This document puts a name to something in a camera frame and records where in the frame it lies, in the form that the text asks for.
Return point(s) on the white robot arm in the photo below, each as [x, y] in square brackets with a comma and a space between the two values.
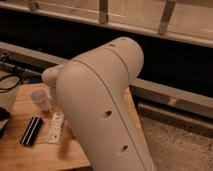
[90, 91]

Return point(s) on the clear plastic cup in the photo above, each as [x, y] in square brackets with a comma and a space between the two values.
[40, 98]

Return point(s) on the black striped rectangular block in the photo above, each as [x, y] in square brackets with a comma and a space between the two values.
[31, 131]

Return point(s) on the dark object at left edge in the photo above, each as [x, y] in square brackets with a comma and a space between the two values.
[4, 118]

